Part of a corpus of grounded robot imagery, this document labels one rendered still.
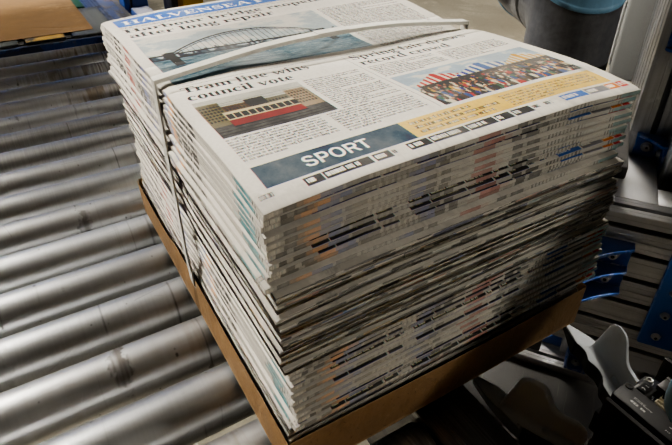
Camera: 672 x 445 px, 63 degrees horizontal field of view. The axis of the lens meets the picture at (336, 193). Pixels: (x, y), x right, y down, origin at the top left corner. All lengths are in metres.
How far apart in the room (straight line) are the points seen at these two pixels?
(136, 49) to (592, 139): 0.35
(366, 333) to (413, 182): 0.10
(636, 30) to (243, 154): 1.03
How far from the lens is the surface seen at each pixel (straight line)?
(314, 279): 0.29
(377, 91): 0.37
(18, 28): 1.54
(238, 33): 0.50
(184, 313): 0.57
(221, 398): 0.48
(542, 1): 0.81
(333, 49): 0.46
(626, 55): 1.26
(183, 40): 0.49
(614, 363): 0.54
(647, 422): 0.44
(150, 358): 0.52
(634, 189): 0.95
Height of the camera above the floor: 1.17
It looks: 33 degrees down
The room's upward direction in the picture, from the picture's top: straight up
